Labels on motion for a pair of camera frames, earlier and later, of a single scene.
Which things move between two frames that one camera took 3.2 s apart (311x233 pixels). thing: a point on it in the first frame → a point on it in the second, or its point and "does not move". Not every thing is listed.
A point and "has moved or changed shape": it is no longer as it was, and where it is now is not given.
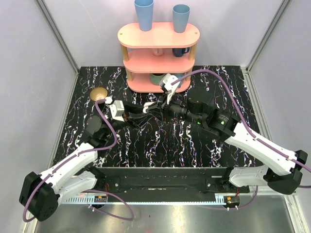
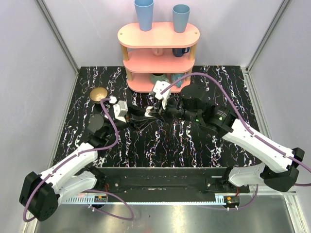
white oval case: [146, 106] has moved or changed shape
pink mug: [158, 52] does not move
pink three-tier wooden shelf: [149, 55] does not move
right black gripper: [162, 111] does not move
